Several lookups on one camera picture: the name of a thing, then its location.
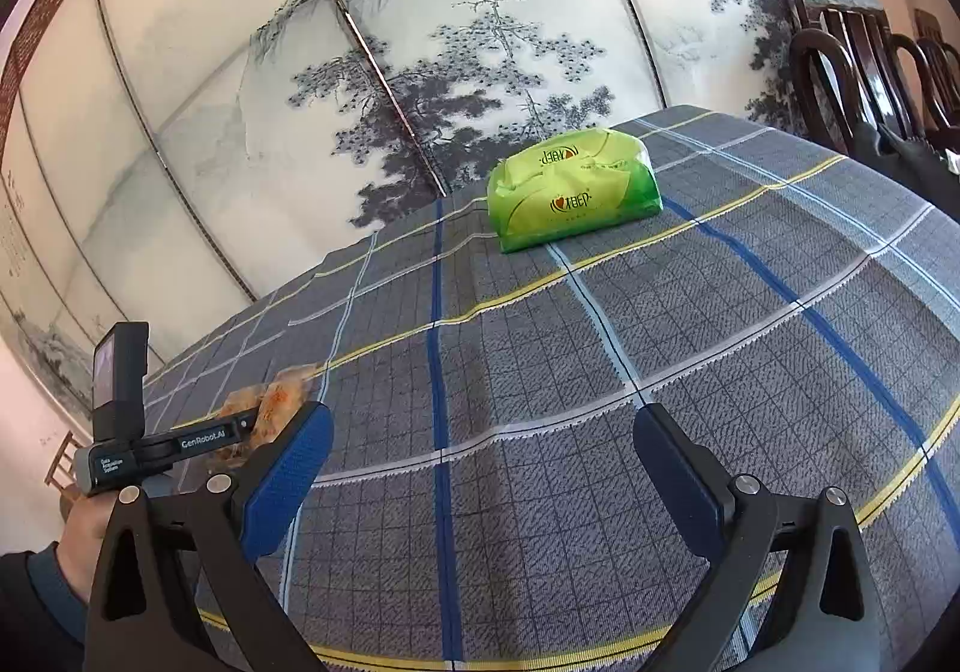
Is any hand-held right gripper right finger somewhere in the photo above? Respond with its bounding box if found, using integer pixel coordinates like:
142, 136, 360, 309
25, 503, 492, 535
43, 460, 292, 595
632, 403, 882, 672

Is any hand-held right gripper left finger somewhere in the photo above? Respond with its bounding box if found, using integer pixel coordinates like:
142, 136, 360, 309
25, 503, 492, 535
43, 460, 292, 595
84, 400, 335, 672

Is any light wooden chair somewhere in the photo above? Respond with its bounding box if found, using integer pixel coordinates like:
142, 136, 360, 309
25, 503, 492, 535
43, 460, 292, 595
45, 430, 87, 504

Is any painted folding screen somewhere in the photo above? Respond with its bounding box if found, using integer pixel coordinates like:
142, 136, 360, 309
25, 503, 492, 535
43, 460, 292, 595
0, 0, 833, 418

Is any black bag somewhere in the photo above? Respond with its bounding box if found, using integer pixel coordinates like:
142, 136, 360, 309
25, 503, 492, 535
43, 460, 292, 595
851, 117, 960, 223

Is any person's left hand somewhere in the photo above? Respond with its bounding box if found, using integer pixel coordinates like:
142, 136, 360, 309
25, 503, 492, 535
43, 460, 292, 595
58, 492, 113, 602

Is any dark wooden chair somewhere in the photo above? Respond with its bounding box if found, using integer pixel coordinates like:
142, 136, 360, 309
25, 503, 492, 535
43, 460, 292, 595
911, 8, 960, 133
791, 0, 960, 155

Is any green tissue pack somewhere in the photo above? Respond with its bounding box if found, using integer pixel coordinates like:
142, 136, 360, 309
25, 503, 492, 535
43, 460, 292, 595
486, 126, 665, 254

